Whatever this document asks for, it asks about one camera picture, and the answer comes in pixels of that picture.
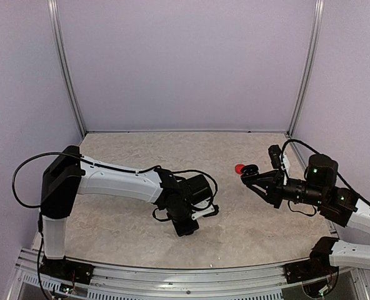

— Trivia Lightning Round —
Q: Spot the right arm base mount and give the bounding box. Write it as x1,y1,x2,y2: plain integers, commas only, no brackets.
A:
283,237,339,284

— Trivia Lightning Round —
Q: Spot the small black case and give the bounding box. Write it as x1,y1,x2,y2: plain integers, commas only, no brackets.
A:
241,164,259,180

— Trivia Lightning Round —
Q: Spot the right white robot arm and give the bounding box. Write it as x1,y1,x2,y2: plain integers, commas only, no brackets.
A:
236,154,370,278

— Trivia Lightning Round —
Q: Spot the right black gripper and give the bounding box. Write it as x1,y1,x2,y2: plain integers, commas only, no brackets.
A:
247,169,326,209

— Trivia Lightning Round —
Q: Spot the aluminium frame post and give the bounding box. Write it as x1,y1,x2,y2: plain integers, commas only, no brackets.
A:
47,0,88,139
287,0,325,138

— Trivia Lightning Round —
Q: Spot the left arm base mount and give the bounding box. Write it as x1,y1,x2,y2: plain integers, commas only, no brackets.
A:
40,257,95,285

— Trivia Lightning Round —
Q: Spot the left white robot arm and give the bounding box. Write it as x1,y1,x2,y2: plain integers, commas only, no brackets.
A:
11,145,219,278

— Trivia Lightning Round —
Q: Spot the left aluminium frame post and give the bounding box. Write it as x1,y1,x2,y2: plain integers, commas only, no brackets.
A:
47,0,88,139

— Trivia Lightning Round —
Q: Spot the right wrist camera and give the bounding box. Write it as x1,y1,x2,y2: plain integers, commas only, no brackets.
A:
268,144,282,169

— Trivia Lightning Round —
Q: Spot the front aluminium rail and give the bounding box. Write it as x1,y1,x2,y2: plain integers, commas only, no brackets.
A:
3,248,370,299

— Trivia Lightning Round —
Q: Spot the right aluminium frame post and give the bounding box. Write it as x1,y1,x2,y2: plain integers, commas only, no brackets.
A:
287,0,325,138

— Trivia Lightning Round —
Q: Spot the red earbud charging case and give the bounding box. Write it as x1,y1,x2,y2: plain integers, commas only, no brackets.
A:
235,164,245,174

